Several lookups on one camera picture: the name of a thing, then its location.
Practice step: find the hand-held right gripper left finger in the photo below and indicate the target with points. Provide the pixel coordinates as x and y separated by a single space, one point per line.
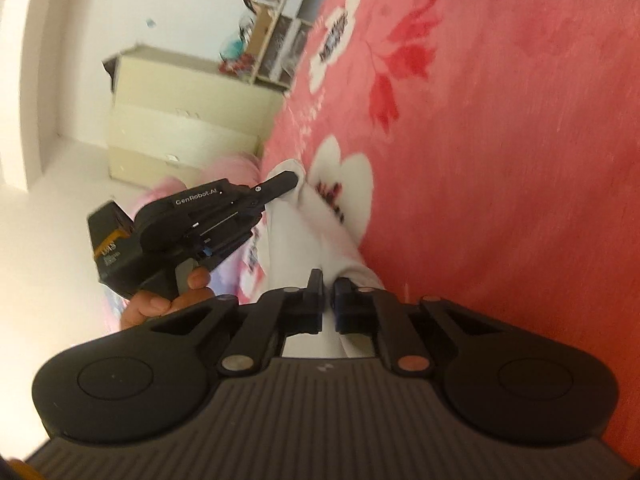
315 305

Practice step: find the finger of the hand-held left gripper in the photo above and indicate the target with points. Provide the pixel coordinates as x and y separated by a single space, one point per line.
280 182

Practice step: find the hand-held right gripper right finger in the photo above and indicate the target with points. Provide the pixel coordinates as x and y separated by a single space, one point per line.
342 310

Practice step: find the white button shirt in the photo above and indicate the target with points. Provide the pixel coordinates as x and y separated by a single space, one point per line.
310 240

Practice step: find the person's left hand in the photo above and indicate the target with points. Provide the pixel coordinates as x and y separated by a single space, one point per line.
150 307

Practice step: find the pink patchwork quilt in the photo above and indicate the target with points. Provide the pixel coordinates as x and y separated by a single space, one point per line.
250 270

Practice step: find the cream wardrobe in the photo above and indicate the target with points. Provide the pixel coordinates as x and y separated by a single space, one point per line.
175 120

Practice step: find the teal container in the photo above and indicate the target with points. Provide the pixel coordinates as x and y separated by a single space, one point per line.
231 49

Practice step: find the white shelf unit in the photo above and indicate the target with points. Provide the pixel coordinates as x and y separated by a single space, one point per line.
285 35

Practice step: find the cardboard box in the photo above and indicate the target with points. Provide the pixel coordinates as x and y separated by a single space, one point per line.
261 30

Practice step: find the red floral bedsheet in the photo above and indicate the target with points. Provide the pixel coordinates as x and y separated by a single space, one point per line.
500 160

